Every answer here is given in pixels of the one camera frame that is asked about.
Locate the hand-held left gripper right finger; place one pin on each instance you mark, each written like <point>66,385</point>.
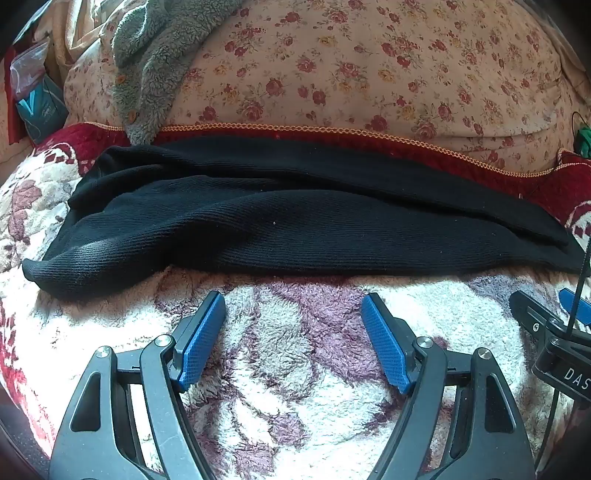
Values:
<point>383,341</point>

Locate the clear plastic bag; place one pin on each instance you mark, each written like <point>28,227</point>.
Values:
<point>27,69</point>

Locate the teal packet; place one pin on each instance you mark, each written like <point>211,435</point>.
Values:
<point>41,110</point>

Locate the green plastic clip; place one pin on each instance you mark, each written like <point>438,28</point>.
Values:
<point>581,145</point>

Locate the black pants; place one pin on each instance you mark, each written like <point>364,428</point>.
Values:
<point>277,230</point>

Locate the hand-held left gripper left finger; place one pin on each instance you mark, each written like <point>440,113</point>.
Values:
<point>203,337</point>

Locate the grey fleece garment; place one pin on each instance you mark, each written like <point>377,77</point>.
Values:
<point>152,69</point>

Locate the pink floral quilt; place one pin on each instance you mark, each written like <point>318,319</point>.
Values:
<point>369,69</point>

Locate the beige curtain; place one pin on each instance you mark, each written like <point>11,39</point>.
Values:
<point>78,32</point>

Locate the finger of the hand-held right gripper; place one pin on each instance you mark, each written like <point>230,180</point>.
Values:
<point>531,314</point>
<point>565,297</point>

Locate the red white plush blanket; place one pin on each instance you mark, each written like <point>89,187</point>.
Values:
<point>295,323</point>

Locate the red cloth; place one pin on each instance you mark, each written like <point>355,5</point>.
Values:
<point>9,92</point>

